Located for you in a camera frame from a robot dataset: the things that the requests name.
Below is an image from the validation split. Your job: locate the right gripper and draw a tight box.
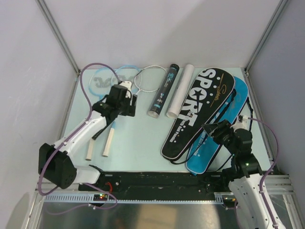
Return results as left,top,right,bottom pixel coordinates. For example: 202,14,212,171
201,118,238,156

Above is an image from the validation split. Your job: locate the blue racket bag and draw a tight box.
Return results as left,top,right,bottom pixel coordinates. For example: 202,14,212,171
185,77,248,175

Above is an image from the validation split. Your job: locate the white racket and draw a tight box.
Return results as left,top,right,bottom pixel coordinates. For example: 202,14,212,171
92,64,168,141

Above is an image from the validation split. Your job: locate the black shuttlecock tube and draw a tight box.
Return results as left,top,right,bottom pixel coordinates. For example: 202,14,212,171
147,63,180,118

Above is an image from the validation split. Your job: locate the white shuttlecock tube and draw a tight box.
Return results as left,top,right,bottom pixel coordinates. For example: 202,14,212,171
166,64,194,119

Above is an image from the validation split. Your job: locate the black sport racket bag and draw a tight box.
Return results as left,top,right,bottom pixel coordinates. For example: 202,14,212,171
161,68,235,161

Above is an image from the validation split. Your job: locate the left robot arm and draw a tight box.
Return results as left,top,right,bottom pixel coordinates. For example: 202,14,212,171
38,81,137,190

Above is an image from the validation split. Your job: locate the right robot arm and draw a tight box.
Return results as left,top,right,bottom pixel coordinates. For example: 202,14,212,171
202,119,285,229

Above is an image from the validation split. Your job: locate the blue racket left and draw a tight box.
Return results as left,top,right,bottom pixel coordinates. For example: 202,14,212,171
85,68,112,161

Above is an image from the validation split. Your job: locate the blue racket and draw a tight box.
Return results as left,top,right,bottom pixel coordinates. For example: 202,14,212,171
85,68,112,161
102,65,140,157

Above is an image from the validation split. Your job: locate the blue racket right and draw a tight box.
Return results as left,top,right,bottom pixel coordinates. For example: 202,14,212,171
102,65,140,157

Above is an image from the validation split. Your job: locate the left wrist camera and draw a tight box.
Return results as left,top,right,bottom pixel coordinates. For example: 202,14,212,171
118,81,132,98

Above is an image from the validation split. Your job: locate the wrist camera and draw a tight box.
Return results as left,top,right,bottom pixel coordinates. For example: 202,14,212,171
118,81,132,98
236,115,248,129

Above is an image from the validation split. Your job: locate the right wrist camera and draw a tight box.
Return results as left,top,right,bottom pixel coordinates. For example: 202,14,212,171
236,115,248,129

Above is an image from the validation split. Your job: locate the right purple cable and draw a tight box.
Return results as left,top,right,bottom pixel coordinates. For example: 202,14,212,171
233,116,280,229

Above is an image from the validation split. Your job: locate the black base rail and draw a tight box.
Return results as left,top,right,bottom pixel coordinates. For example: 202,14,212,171
93,172,230,201

